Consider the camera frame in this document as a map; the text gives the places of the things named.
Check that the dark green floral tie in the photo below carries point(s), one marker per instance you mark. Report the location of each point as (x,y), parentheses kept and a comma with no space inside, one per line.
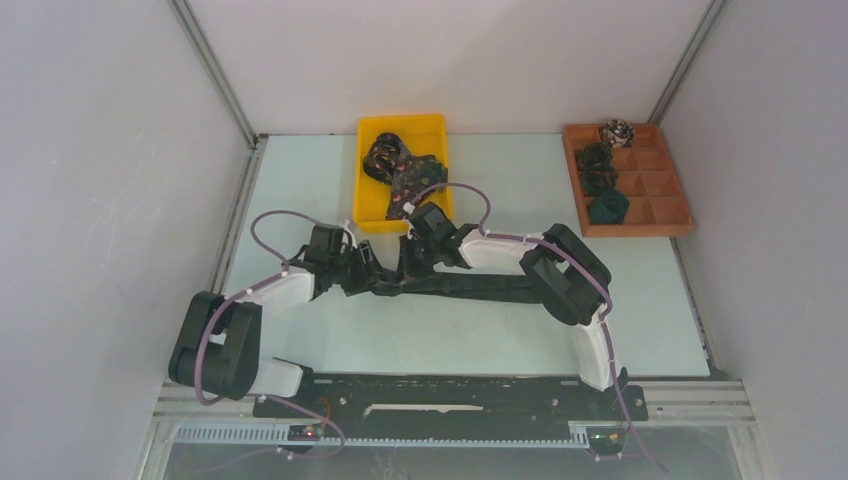
(431,172)

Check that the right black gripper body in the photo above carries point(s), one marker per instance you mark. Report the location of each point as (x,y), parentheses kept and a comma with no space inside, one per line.
(432,248)

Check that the dark rolled tie upper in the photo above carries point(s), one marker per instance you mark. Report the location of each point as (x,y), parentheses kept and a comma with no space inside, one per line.
(593,155)

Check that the dark green leaf tie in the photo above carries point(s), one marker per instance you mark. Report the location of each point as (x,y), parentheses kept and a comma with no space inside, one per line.
(484,287)

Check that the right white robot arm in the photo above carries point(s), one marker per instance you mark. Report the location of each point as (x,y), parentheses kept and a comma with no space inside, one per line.
(554,269)

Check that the floral paisley tie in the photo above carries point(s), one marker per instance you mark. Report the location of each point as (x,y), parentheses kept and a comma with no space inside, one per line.
(390,162)

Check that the white patterned rolled tie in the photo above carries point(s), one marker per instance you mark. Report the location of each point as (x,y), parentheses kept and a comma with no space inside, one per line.
(617,133)

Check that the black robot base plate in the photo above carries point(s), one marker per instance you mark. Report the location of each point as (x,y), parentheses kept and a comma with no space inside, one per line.
(450,401)

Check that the dark rolled tie middle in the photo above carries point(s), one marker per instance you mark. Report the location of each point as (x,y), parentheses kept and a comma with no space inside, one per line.
(598,179)

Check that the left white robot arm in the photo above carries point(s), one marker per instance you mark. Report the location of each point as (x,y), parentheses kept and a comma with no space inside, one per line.
(218,346)

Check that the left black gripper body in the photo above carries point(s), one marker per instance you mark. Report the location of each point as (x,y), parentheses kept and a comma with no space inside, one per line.
(344,265)

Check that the aluminium frame rail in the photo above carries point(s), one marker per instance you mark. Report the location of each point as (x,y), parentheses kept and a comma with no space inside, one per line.
(655,404)

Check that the dark rolled tie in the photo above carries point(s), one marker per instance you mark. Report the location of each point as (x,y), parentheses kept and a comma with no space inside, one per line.
(593,155)
(598,179)

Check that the teal rolled tie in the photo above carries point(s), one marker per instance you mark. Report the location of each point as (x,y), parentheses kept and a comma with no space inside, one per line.
(609,208)

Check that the brown wooden compartment tray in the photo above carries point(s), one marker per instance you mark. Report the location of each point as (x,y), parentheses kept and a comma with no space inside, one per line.
(647,177)

